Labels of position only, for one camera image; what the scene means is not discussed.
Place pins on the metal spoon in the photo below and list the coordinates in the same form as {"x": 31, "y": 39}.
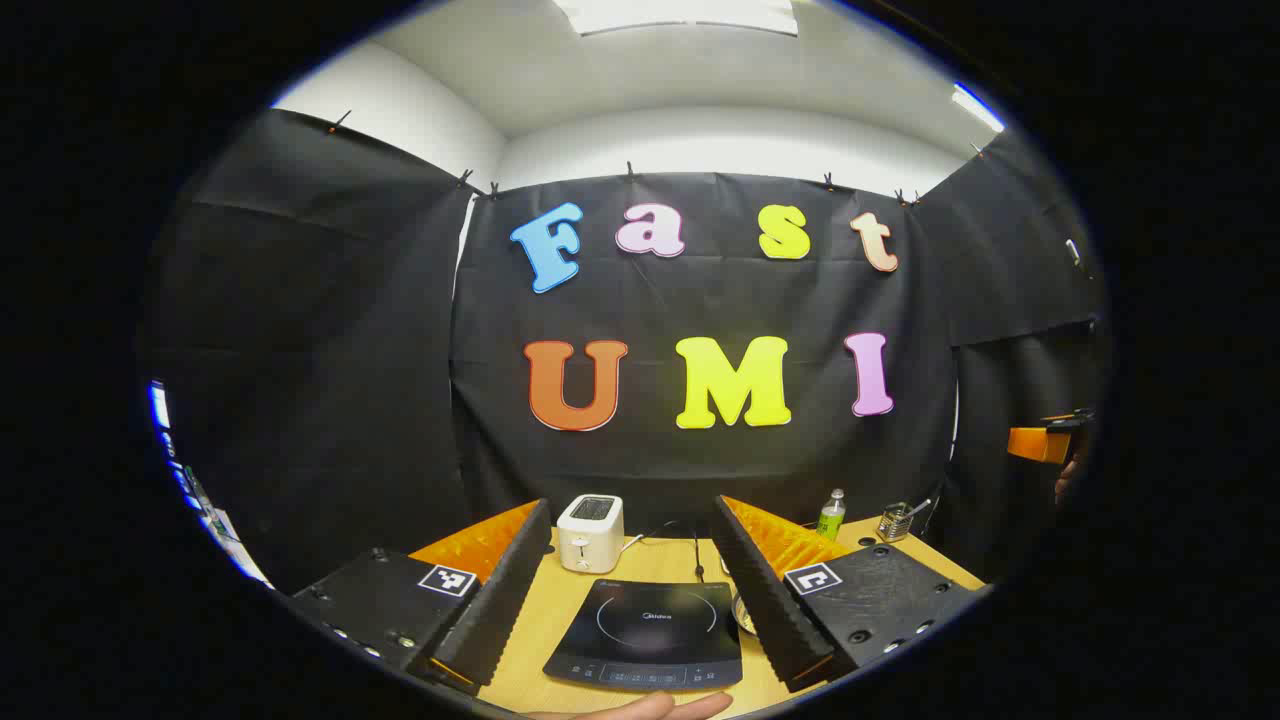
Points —
{"x": 920, "y": 507}

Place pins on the stainless steel pot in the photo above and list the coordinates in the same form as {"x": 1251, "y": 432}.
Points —
{"x": 744, "y": 614}

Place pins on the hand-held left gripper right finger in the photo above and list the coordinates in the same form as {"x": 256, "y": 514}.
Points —
{"x": 765, "y": 590}

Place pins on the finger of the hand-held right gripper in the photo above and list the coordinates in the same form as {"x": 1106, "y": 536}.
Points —
{"x": 1035, "y": 445}

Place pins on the black backdrop cloth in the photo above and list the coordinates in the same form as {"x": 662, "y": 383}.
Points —
{"x": 350, "y": 350}

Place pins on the ceiling light panel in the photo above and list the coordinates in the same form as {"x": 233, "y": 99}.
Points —
{"x": 977, "y": 107}

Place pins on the white toaster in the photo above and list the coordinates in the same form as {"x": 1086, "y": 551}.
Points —
{"x": 590, "y": 535}

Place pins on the green drink bottle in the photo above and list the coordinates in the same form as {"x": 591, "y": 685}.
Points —
{"x": 831, "y": 518}

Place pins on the black induction cooktop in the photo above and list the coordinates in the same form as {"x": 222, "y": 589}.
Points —
{"x": 650, "y": 625}

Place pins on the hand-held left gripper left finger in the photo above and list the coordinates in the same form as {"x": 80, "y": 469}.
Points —
{"x": 505, "y": 590}

